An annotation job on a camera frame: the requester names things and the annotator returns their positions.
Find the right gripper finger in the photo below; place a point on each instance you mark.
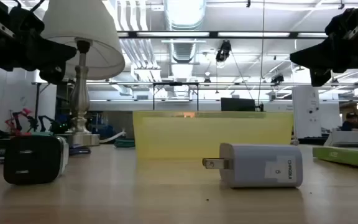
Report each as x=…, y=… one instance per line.
x=319, y=77
x=314, y=59

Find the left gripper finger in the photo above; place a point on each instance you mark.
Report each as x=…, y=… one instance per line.
x=53, y=74
x=51, y=53

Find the pink small robot arm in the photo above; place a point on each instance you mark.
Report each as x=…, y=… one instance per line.
x=12, y=123

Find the black small robot arm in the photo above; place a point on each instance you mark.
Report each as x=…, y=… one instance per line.
x=57, y=127

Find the yellow translucent plastic bin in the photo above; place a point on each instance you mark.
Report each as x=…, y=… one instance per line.
x=179, y=137

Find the white shade table lamp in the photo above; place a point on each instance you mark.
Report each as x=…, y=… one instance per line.
x=82, y=25

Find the person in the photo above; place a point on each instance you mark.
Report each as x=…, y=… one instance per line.
x=350, y=124

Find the white flat box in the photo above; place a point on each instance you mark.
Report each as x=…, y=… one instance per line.
x=353, y=138

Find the green cardboard box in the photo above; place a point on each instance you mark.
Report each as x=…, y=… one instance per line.
x=337, y=155

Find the black computer monitor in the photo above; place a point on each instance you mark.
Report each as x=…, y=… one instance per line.
x=238, y=104

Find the black overhead rig beam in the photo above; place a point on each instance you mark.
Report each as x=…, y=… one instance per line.
x=213, y=34

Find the black hanging ceiling camera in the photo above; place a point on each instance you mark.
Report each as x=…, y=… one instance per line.
x=224, y=51
x=277, y=79

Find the black wall charger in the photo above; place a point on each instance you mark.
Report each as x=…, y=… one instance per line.
x=33, y=161

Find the grey wall charger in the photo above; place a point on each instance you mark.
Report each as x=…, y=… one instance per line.
x=253, y=165

